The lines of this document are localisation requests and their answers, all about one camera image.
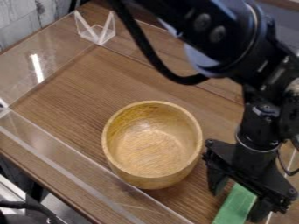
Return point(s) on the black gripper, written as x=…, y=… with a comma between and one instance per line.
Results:
x=248, y=162

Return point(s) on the green rectangular block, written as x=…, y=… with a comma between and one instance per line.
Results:
x=236, y=206

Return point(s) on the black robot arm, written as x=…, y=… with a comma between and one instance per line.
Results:
x=231, y=43

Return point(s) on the brown wooden bowl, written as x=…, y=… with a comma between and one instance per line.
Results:
x=151, y=141

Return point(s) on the black metal frame piece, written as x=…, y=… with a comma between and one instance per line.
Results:
x=39, y=212

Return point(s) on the clear acrylic corner bracket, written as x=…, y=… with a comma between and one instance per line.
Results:
x=99, y=34

